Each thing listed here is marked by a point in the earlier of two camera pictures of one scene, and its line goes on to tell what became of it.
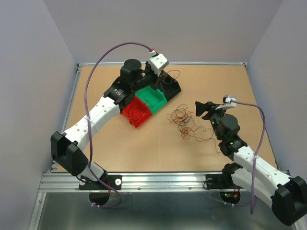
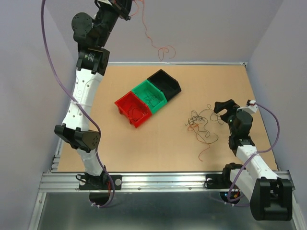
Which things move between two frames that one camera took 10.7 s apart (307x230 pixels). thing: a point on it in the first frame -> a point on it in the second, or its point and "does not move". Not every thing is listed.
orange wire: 182,115 -> 160,50
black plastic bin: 170,87 does not move
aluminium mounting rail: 133,182 does not move
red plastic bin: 136,112 does not move
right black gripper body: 216,116 -> 229,117
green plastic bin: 155,98 does not move
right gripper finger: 201,108 -> 219,106
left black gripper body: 148,77 -> 117,9
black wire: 170,71 -> 198,122
